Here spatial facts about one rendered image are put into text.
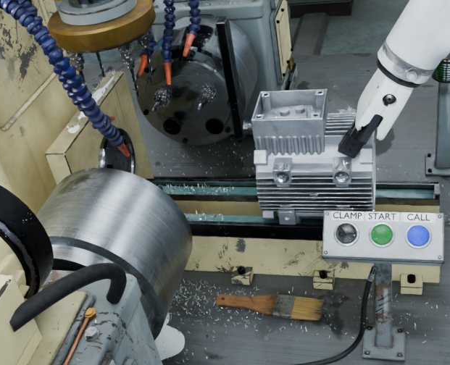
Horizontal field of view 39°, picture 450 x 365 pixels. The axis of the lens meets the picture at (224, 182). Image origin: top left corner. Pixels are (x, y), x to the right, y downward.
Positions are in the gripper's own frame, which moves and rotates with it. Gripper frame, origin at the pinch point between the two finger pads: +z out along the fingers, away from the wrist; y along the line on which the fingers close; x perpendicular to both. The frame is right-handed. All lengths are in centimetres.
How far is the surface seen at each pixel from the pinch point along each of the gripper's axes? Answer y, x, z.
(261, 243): -1.3, 4.3, 27.7
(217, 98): 26.5, 23.5, 20.2
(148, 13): 5.0, 39.1, -3.4
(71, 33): -3.0, 48.4, 1.2
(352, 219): -16.5, -2.2, 1.3
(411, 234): -18.5, -9.8, -2.3
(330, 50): 265, -24, 113
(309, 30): 289, -9, 118
